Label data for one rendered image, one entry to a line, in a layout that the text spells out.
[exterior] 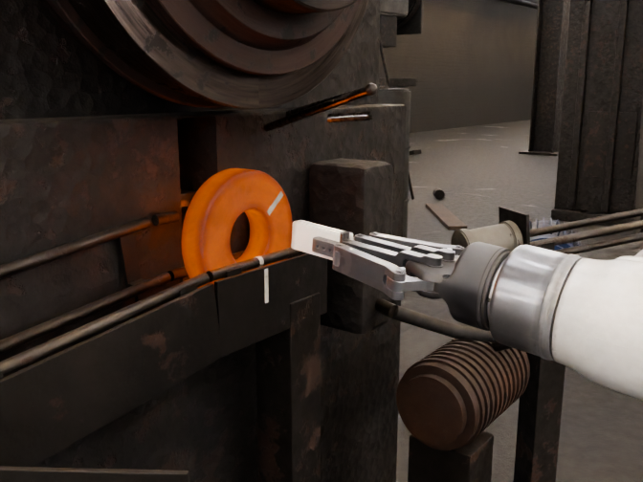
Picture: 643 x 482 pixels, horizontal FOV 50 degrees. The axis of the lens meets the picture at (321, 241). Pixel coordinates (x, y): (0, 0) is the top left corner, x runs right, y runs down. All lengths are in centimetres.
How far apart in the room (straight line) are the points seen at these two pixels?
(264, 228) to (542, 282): 36
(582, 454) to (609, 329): 138
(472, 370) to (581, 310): 44
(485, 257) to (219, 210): 29
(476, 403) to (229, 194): 44
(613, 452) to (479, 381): 101
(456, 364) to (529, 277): 42
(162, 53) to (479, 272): 34
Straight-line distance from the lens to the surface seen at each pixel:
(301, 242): 73
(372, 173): 93
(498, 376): 102
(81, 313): 71
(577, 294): 56
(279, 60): 75
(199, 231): 73
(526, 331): 58
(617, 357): 55
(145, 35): 65
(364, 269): 64
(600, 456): 193
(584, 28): 488
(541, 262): 59
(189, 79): 69
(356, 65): 117
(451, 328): 99
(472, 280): 60
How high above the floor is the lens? 91
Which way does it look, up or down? 13 degrees down
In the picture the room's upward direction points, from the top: straight up
